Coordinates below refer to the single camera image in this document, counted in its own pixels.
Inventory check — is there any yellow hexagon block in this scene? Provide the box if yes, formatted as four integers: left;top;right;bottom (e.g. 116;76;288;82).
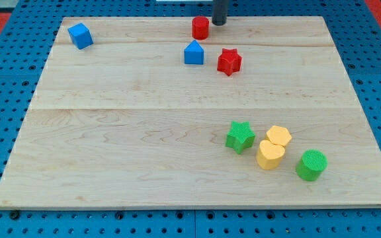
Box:
265;126;292;147

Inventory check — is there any green star block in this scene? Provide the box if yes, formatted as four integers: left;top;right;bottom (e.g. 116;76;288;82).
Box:
225;121;255;154

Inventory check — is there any wooden board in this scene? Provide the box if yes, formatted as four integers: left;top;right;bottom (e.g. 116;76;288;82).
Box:
0;16;381;210

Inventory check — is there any blue house-shaped block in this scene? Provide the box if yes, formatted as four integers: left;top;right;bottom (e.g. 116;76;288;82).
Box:
184;40;204;65

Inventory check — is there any red star block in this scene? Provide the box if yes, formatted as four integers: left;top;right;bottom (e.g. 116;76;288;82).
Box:
217;48;242;76

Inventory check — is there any yellow heart block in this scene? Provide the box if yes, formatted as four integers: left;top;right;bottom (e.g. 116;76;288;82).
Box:
256;139;286;170

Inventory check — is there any red cylinder block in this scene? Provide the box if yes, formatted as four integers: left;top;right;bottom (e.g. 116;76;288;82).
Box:
191;16;210;40

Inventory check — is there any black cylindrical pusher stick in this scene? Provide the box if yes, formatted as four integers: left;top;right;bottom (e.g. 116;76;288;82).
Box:
212;0;229;26

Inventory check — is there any green cylinder block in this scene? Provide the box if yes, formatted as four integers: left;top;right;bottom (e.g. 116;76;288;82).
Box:
296;149;328;181

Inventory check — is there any blue cube block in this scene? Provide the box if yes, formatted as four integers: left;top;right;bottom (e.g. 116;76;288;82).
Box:
67;23;93;50

